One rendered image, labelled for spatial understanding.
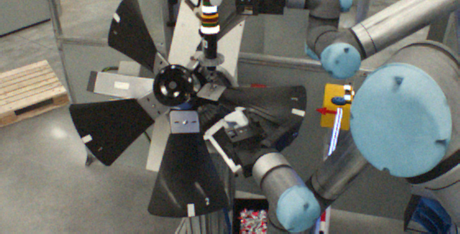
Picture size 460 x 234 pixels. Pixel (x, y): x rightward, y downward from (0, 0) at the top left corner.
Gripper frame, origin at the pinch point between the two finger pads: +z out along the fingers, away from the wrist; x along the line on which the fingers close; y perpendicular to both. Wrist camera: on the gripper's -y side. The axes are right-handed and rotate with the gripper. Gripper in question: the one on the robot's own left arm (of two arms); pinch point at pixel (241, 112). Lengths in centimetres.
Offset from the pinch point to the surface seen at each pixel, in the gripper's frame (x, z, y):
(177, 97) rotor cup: -3.0, 11.0, 13.6
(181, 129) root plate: 6.2, 9.2, 14.9
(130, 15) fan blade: -20.3, 37.1, 19.9
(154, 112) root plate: 4.8, 19.1, 20.7
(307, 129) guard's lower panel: 62, 52, -53
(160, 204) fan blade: 18.3, -4.0, 26.2
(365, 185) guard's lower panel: 98, 30, -80
